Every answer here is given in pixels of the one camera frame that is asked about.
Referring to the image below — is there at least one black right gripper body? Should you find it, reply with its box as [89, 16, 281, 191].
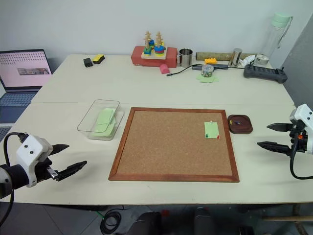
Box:
[288, 123, 308, 158]

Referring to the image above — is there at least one colourful wooden stacking toy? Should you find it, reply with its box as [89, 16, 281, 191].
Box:
[140, 31, 168, 60]

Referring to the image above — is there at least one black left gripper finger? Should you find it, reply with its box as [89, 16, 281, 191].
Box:
[51, 144, 70, 156]
[56, 160, 88, 182]

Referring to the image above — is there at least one stainless steel mug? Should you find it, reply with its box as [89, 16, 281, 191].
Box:
[176, 48, 194, 68]

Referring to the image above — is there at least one wood-framed cork board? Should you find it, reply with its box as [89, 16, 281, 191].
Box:
[108, 107, 240, 184]

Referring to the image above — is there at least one clear plastic box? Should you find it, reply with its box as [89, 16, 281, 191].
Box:
[77, 98, 125, 141]

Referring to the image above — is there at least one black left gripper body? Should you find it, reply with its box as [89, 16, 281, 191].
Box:
[33, 158, 61, 184]

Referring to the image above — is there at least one dark rounded shape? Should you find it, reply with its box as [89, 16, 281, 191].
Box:
[194, 207, 212, 235]
[126, 211, 162, 235]

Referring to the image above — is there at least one brown cardboard tube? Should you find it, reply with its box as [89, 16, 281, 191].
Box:
[195, 51, 258, 61]

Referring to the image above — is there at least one brown wooden tray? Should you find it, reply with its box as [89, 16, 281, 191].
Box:
[227, 114, 254, 135]

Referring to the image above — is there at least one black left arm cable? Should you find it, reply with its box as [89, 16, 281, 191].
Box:
[3, 132, 28, 211]

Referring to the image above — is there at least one clear bottle green lid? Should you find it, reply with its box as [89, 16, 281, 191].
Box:
[260, 12, 294, 62]

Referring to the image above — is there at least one crumpled white paper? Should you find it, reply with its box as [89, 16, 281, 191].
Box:
[240, 55, 256, 67]

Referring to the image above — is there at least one black handheld controller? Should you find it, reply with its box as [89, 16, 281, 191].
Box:
[243, 64, 289, 85]

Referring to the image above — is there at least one green paper note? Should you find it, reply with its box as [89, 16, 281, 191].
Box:
[204, 121, 220, 140]

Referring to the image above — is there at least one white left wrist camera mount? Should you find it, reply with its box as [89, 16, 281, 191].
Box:
[16, 135, 54, 188]

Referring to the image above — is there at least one stack of green notes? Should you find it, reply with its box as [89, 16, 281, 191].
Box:
[89, 108, 117, 138]

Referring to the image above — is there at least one yellow black sponge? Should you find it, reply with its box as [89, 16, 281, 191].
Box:
[92, 54, 106, 65]

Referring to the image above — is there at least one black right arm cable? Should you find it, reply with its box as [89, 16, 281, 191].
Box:
[289, 141, 313, 180]

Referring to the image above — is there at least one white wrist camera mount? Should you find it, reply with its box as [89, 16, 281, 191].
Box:
[289, 103, 313, 155]
[16, 135, 54, 188]

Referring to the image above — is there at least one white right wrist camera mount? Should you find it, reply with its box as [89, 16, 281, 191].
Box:
[289, 103, 313, 155]

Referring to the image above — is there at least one red rectangular box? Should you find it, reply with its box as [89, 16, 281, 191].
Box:
[130, 45, 178, 69]

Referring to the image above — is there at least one coiled black cable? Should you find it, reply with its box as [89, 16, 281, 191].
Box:
[101, 207, 123, 234]

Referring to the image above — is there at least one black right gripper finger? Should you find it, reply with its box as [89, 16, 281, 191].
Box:
[266, 122, 293, 133]
[256, 141, 291, 155]

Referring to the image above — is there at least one black usb cable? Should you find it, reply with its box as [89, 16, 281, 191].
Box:
[165, 64, 197, 78]

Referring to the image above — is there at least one shiny steel cylinder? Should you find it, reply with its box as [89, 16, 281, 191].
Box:
[228, 47, 244, 68]

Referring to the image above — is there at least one grey usb hub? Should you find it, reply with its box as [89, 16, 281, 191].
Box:
[191, 64, 230, 71]

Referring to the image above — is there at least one grey partition panel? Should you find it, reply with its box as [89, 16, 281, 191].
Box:
[281, 14, 313, 111]

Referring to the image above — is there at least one clear glass jar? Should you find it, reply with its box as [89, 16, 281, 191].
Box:
[201, 64, 214, 77]

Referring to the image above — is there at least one open laptop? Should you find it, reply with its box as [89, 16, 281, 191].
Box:
[0, 48, 53, 124]

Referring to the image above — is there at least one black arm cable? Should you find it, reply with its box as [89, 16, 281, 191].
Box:
[289, 141, 313, 180]
[3, 132, 28, 211]

